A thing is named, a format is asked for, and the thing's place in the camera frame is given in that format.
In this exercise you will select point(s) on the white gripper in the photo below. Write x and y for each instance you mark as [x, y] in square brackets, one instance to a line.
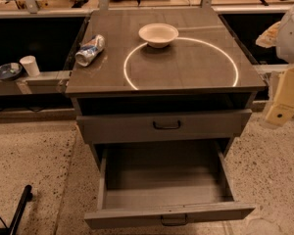
[292, 38]

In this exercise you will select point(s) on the grey drawer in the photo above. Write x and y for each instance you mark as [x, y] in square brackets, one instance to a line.
[164, 183]
[130, 128]

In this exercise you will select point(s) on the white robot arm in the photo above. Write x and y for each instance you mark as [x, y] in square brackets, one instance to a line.
[284, 49]

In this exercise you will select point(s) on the grey drawer cabinet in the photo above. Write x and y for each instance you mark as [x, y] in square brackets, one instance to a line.
[202, 70]

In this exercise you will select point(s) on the white paper bowl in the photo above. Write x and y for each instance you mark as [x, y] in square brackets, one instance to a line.
[158, 35]

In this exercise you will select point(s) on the crushed blue white can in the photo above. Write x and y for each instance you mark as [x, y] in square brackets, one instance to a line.
[90, 50]

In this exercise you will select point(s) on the white paper cup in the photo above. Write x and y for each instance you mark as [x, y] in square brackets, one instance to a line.
[30, 65]

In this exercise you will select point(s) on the black stand leg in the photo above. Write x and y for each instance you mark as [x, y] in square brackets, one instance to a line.
[13, 227]

